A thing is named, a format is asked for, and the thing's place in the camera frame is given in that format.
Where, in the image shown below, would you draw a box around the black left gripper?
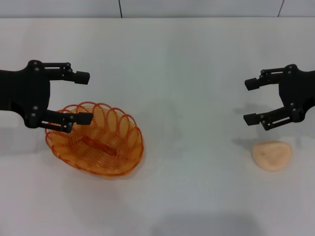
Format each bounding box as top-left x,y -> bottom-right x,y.
0,59 -> 95,134

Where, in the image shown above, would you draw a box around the orange woven plastic basket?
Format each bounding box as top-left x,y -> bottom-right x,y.
45,100 -> 145,177

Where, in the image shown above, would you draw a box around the pale round bread bun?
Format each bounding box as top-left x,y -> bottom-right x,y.
252,140 -> 294,172

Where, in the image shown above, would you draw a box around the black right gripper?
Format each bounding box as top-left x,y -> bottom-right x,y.
243,64 -> 315,131

